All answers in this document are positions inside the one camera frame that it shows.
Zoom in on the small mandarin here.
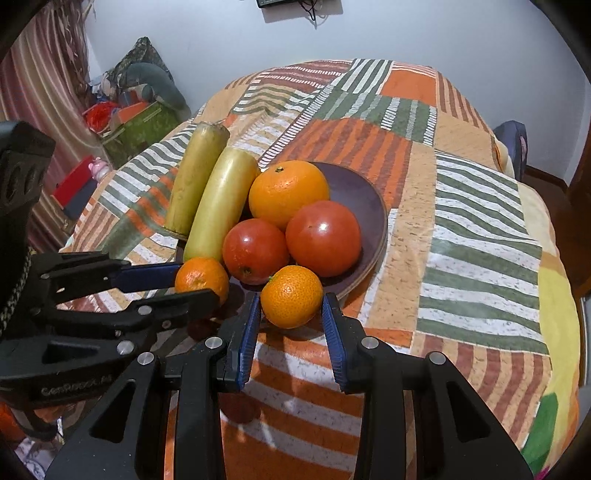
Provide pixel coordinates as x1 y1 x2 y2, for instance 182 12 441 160
260 264 324 330
174 257 230 308

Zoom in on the blue grey bag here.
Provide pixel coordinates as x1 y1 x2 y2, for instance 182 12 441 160
491 120 530 182

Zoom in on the dark purple plate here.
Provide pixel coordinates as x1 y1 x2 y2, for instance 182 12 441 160
174 160 389 302

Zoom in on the striped patchwork blanket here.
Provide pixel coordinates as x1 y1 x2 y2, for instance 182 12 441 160
60 58 583 480

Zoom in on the large orange with sticker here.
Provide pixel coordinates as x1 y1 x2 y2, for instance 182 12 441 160
248 160 331 232

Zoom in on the pink rabbit toy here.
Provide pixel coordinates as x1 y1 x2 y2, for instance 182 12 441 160
89 157 112 182

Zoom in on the red plastic bag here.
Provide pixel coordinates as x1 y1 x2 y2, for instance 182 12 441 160
82 102 119 133

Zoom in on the dark patterned cushion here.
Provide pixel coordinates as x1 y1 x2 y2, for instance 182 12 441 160
103 36 172 89

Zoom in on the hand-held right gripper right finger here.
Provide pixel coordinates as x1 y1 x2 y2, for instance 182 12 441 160
322 292 534 480

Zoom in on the striped brown curtain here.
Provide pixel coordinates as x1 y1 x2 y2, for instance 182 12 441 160
0 8 94 252

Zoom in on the yellow green blanket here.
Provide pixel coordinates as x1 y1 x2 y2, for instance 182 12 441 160
519 185 583 474

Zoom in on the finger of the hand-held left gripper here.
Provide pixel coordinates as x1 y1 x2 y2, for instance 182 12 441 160
33 251 186 297
30 288 221 366

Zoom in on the red box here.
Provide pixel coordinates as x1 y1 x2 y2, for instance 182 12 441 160
50 154 101 219

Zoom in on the red tomato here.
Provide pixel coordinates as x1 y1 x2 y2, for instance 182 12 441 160
285 199 363 278
222 218 291 286

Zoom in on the green storage box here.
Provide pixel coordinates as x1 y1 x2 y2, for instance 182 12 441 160
100 102 182 169

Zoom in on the yellow corn cob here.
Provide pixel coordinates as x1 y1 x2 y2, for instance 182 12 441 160
163 120 231 237
183 146 261 265

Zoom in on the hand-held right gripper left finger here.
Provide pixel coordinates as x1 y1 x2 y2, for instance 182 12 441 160
46 292 263 480

